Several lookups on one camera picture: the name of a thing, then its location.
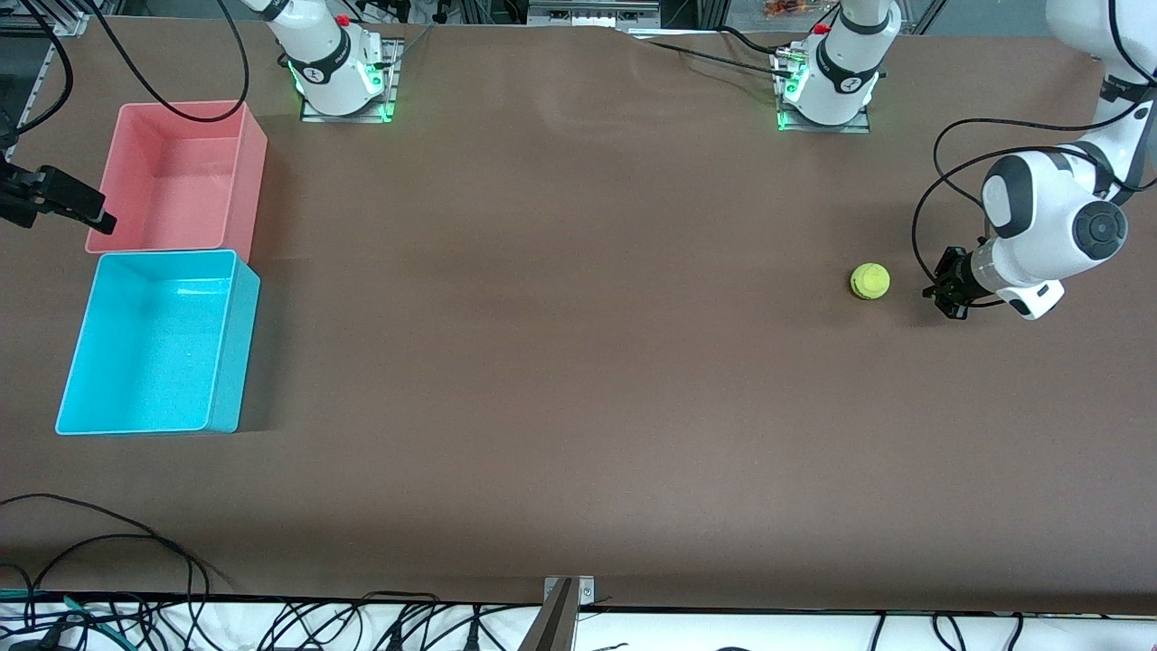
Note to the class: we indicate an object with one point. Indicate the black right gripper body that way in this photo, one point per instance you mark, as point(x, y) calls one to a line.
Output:
point(27, 193)

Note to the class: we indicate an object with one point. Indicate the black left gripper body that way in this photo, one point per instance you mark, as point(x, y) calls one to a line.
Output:
point(954, 282)

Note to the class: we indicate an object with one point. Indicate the yellow-green tennis ball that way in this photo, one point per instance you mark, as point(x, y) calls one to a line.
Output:
point(870, 281)

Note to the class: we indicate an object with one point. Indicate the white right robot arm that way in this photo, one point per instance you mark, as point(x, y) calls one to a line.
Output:
point(325, 54)

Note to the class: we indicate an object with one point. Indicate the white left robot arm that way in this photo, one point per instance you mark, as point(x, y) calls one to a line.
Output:
point(1039, 217)

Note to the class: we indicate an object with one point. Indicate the pink plastic bin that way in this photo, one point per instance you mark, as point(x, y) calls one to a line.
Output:
point(181, 190)

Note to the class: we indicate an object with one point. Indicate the blue plastic bin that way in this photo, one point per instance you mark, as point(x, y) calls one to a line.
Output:
point(154, 353)

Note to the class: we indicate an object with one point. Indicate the orange background object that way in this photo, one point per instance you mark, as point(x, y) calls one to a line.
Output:
point(786, 9)

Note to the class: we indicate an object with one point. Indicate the grey power strip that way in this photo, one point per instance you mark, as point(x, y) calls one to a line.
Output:
point(587, 14)

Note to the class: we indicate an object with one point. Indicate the grey metal bar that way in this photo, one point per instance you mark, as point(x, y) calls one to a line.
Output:
point(551, 628)

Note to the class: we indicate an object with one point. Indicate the aluminium frame rail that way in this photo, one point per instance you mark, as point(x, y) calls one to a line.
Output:
point(70, 20)

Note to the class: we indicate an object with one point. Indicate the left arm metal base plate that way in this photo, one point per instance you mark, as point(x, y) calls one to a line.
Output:
point(827, 128)

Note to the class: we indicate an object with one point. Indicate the silver table edge bracket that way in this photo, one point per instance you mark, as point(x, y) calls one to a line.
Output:
point(587, 592)

